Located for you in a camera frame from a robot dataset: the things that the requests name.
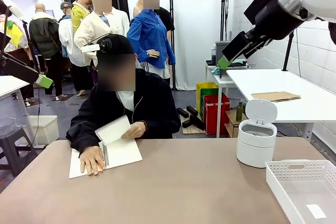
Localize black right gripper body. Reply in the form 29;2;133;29
243;0;300;41

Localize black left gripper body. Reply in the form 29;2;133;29
0;31;12;69

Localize white spiral notebook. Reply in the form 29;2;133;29
68;115;143;179

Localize person's left forearm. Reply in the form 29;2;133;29
143;118;182;140

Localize person's right forearm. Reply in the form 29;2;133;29
66;125;101;156

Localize person's right hand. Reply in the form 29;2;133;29
79;145;106;176

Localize person's left hand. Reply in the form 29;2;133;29
120;122;146;140

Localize mannequin in colourful clothes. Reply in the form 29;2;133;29
0;14;30;55

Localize grey box device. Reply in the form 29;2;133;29
214;40;232;62

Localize white desk with legs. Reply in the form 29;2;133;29
0;75;45;148

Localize black tripod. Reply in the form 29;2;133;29
22;20;40;74

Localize black flat panel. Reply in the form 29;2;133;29
219;68;233;80

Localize black lamp stand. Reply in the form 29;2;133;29
282;31;295;72

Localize small white side table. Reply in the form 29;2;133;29
204;60;238;138

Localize large white table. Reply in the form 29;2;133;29
226;68;336;141

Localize yellow shopping bag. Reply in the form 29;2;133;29
196;82;220;121

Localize brown cardboard sheet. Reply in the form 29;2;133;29
251;91;302;103

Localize mannequin with grey cap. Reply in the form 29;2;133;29
58;1;89;97

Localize clear plastic container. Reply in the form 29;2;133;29
0;117;17;130

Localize green glass bottle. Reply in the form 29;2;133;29
235;102;245;122

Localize white storage bin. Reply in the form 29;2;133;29
27;115;60;146

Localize grey plastic stool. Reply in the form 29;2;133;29
0;125;39;177

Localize mannequin in black t-shirt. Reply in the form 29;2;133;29
132;0;175;34

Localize mannequin in yellow jacket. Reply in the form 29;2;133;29
70;0;93;36

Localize mannequin in cream jacket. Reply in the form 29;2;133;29
73;0;131;68

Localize wooden shelf crate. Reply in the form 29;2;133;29
225;110;241;138

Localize black blocks on board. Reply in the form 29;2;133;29
176;105;206;135

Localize mannequin in blue shirt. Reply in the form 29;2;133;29
127;0;176;80

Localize person in black jacket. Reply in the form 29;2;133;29
65;53;182;155

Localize black baseball cap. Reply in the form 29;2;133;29
96;34;135;61

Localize white lidded trash can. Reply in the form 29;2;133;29
236;99;278;169

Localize white perforated plastic basket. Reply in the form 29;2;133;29
265;159;336;224

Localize white paper label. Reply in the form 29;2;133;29
306;204;328;219

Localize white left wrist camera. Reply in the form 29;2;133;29
0;0;23;20

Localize thin black cable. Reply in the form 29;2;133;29
33;84;42;146

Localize white head-mounted camera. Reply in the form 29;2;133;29
80;37;113;54

